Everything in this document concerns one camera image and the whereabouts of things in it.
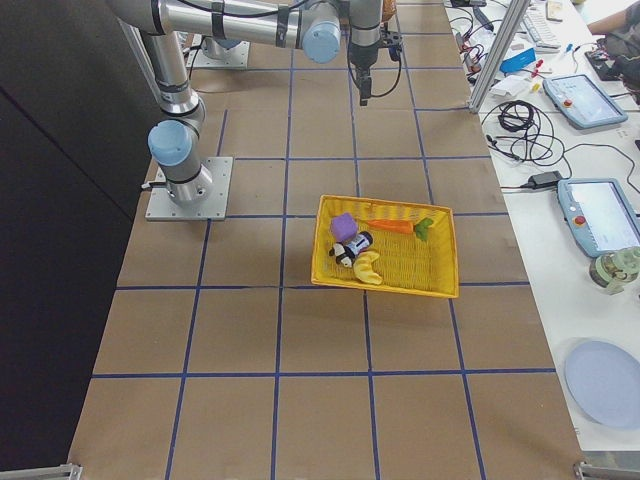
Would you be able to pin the near teach pendant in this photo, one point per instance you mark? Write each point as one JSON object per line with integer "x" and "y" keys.
{"x": 598, "y": 214}

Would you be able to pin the black power adapter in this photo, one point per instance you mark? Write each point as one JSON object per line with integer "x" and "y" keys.
{"x": 543, "y": 180}

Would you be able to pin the purple foam cube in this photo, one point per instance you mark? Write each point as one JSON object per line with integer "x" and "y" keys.
{"x": 343, "y": 227}

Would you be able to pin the teach pendant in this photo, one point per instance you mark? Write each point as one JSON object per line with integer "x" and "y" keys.
{"x": 598, "y": 214}
{"x": 584, "y": 103}

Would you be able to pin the far teach pendant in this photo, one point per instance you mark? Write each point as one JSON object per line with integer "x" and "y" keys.
{"x": 584, "y": 103}

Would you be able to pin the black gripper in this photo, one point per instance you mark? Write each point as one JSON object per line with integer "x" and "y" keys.
{"x": 361, "y": 56}

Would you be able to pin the black white small bottle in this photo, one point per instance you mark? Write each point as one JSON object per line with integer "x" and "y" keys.
{"x": 359, "y": 243}

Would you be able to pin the orange toy carrot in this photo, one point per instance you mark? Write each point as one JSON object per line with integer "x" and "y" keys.
{"x": 419, "y": 229}

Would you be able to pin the pale blue plate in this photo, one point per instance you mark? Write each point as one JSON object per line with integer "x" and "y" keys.
{"x": 603, "y": 379}

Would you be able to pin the blue box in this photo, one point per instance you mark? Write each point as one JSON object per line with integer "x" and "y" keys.
{"x": 516, "y": 60}

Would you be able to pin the yellow toy croissant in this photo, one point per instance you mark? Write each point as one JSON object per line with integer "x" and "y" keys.
{"x": 363, "y": 268}

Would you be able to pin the black white panda toy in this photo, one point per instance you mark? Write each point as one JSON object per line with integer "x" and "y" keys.
{"x": 343, "y": 255}

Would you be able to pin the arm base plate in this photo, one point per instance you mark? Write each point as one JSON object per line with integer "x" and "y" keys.
{"x": 203, "y": 198}
{"x": 217, "y": 54}

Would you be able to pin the aluminium frame post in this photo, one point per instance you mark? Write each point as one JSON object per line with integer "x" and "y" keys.
{"x": 505, "y": 34}

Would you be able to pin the yellow plastic basket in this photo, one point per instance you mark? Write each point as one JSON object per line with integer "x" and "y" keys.
{"x": 406, "y": 264}

